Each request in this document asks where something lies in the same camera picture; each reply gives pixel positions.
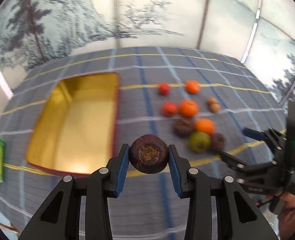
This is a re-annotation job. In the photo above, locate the orange mandarin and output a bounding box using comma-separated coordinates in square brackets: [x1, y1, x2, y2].
[179, 100, 199, 118]
[184, 80, 201, 94]
[194, 118, 216, 136]

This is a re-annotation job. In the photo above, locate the dark purple mangosteen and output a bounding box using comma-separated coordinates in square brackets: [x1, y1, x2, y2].
[128, 134, 169, 174]

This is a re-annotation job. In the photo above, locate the person right hand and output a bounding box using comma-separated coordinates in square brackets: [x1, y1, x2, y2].
[277, 191, 295, 239]

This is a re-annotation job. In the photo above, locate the dark mangosteen right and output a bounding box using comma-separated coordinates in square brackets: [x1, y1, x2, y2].
[209, 133, 225, 153]

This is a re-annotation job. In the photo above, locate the green apple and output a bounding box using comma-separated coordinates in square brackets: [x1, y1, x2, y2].
[188, 132, 211, 153]

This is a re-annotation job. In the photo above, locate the brown walnut far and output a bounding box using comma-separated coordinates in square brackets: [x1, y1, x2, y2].
[207, 97, 218, 105]

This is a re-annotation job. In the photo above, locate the dark mangosteen left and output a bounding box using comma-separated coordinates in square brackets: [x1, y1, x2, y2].
[173, 118, 194, 137]

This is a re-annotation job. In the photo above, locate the grey plaid tablecloth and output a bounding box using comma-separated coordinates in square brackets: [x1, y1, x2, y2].
[0, 47, 285, 231]

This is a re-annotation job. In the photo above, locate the red gold toffee tin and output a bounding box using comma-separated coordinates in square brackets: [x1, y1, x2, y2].
[26, 73, 120, 177]

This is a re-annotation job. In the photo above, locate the red tomato near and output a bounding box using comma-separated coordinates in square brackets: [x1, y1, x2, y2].
[161, 101, 178, 117]

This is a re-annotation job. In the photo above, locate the small red tomato far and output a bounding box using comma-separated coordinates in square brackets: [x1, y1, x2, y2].
[158, 82, 171, 96]

